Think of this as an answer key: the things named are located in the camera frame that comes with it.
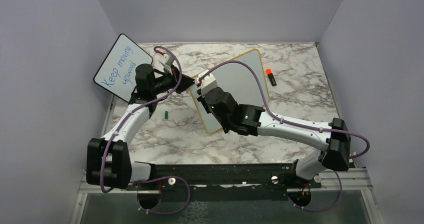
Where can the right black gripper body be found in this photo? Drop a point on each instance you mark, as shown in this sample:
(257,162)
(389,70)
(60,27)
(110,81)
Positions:
(201,99)

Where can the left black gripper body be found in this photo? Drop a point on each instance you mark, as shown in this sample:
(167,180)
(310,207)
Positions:
(168,81)

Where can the yellow-framed whiteboard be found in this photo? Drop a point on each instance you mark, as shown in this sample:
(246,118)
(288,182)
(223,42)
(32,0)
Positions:
(239,81)

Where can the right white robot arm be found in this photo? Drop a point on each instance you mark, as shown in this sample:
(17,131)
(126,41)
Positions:
(329,139)

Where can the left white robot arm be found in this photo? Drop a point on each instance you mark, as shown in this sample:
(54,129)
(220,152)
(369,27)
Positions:
(108,158)

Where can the black-framed whiteboard with writing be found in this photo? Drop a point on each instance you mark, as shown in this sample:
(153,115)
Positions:
(116,74)

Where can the orange-capped black highlighter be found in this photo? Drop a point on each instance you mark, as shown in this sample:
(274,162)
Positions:
(271,77)

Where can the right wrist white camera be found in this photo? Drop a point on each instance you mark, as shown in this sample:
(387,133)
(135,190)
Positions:
(204,83)

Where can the wrist white camera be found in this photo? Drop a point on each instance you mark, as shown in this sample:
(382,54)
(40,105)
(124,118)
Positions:
(204,83)
(166,60)

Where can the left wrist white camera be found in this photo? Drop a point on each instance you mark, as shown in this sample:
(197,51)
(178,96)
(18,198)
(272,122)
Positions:
(166,60)

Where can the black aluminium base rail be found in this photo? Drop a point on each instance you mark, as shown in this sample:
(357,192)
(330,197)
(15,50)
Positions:
(240,182)

